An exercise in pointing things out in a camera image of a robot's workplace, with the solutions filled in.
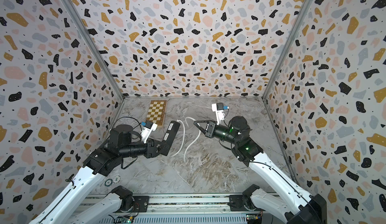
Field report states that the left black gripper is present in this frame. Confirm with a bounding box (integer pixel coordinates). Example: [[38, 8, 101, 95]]
[[120, 137, 170, 159]]

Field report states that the white power cord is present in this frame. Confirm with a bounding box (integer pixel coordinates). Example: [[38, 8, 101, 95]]
[[170, 116, 203, 163]]

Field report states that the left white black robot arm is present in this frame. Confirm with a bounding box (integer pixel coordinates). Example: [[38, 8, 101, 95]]
[[32, 121, 180, 224]]

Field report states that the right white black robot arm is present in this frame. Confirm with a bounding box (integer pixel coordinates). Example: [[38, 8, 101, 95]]
[[194, 116, 327, 224]]

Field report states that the wooden chessboard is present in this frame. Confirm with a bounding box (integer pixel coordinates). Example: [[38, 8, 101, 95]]
[[146, 100, 167, 127]]

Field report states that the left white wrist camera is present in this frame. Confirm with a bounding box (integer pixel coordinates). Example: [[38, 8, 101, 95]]
[[141, 120, 158, 144]]

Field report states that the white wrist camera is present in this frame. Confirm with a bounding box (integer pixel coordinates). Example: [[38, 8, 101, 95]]
[[141, 120, 158, 144], [211, 103, 229, 125]]

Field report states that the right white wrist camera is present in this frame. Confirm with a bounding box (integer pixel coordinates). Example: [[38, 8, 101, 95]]
[[211, 103, 229, 125]]

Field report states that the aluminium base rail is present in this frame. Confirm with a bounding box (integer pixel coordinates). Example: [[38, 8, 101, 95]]
[[75, 193, 314, 224]]

